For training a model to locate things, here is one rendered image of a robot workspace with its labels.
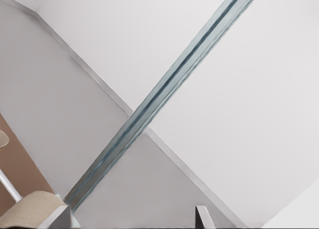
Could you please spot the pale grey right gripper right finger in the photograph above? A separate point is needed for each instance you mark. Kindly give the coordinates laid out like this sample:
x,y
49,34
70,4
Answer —
x,y
204,219

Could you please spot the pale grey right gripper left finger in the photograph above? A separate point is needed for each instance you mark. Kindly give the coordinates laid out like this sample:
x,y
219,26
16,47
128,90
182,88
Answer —
x,y
59,219

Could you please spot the white shoe rack bar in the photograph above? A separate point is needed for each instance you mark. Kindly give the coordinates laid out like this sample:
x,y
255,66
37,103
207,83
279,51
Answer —
x,y
8,184

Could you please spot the silver frame post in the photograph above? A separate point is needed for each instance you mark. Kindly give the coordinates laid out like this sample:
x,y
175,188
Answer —
x,y
159,99

